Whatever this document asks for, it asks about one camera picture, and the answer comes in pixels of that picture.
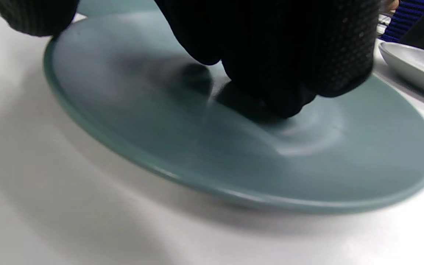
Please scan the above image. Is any person's right hand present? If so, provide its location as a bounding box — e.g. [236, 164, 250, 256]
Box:
[0, 0, 382, 119]

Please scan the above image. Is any teal plate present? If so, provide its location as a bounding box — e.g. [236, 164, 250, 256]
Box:
[43, 10, 424, 215]
[77, 0, 160, 18]

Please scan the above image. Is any grey plate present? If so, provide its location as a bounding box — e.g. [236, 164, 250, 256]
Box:
[378, 41, 424, 102]

